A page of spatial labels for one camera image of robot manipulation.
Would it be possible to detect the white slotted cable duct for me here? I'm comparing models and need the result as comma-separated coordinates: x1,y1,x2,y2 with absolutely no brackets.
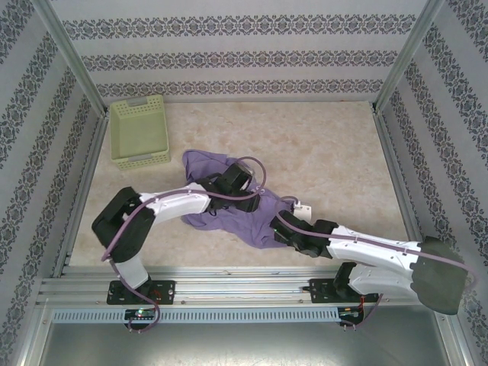
51,307,340,323

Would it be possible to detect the aluminium frame post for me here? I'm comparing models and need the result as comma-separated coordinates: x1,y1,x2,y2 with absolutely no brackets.
375,0,447,114
36,0,108,115

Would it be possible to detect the circuit board with green light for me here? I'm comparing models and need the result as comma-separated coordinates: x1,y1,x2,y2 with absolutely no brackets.
124,308,158,321

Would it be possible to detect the aluminium side rail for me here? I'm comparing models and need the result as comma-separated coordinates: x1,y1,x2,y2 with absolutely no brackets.
371,108,424,245
52,112,111,278

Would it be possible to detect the purple t-shirt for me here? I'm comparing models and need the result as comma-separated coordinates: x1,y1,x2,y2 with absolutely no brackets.
180,149,302,249

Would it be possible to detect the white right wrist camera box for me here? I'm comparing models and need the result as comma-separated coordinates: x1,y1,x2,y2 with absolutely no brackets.
292,201,313,221

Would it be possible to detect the grey metal shelf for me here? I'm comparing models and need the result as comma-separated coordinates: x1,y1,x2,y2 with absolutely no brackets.
14,322,472,366

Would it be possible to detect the green plastic basket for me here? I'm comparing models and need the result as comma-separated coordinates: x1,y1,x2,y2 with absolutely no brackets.
109,95,172,172

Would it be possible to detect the aluminium mounting rail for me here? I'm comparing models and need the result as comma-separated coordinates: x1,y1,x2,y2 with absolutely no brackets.
37,266,447,306

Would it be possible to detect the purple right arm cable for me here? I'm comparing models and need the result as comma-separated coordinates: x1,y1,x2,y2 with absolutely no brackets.
274,194,477,331

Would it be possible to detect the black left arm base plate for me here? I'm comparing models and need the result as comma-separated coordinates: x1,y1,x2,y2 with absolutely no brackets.
106,280,177,306

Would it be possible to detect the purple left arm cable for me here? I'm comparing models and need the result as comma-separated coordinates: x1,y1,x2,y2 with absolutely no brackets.
101,156,268,332

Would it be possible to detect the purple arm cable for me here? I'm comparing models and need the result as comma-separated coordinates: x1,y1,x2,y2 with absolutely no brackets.
101,156,268,332
274,194,477,331

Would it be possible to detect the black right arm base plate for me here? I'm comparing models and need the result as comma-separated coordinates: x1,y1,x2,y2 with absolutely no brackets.
309,278,382,305

